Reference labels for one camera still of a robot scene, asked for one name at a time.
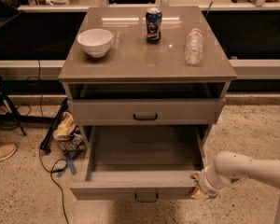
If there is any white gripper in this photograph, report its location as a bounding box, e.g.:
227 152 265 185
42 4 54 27
190 166 227 200

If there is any grey drawer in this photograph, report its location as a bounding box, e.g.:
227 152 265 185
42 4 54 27
71 125 211 203
68 99 225 125

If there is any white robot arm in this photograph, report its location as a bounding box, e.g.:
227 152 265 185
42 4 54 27
190 151 280 224

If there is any grey top drawer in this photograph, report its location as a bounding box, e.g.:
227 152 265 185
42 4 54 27
68 99 225 125

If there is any grey drawer cabinet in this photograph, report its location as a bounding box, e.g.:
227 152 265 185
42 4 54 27
59 7 236 138

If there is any patterned small box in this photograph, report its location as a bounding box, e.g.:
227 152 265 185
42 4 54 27
56 134 87 151

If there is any blue tape cross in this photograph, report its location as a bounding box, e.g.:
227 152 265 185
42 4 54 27
56 150 82 177

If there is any clear plastic water bottle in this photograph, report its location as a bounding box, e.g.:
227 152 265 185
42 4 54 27
184 28 203 64

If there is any crumpled snack bag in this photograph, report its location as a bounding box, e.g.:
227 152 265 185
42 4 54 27
53 111 76 141

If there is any black power strip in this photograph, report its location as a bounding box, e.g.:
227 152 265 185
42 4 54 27
40 98 68 154

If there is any blue soda can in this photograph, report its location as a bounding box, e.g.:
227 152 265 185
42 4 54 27
146 7 162 44

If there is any white ceramic bowl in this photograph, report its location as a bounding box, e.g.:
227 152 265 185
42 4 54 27
77 29 113 58

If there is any black tripod stand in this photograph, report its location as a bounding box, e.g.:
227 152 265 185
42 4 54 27
0 77 54 135

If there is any tan shoe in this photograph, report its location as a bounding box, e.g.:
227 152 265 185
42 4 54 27
0 144 17 161

